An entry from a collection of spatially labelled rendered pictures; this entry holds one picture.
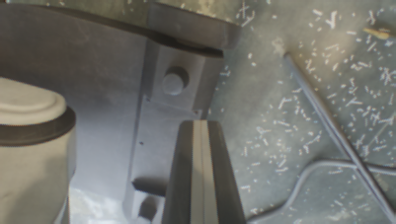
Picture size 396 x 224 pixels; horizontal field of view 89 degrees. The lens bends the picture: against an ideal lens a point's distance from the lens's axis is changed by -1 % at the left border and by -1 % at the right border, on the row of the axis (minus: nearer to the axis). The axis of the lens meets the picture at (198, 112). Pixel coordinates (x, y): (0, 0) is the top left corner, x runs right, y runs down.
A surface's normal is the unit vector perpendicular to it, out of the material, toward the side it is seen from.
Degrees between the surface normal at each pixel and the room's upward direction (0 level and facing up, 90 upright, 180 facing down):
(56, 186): 90
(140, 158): 0
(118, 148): 0
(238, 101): 0
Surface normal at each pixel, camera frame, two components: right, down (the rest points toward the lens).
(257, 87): -0.09, 0.41
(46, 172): 0.25, -0.87
